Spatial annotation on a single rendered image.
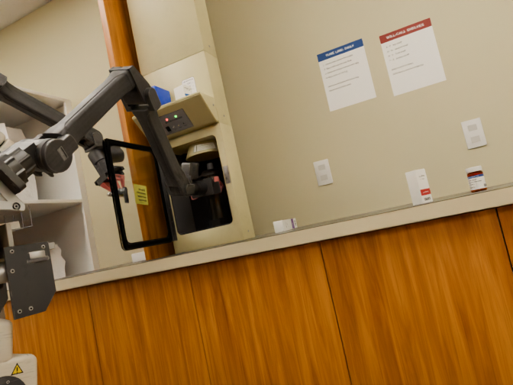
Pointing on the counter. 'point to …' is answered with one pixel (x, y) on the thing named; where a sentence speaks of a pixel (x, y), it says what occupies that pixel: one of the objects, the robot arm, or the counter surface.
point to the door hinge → (169, 208)
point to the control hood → (203, 109)
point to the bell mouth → (202, 151)
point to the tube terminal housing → (179, 71)
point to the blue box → (162, 95)
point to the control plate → (175, 121)
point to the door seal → (119, 198)
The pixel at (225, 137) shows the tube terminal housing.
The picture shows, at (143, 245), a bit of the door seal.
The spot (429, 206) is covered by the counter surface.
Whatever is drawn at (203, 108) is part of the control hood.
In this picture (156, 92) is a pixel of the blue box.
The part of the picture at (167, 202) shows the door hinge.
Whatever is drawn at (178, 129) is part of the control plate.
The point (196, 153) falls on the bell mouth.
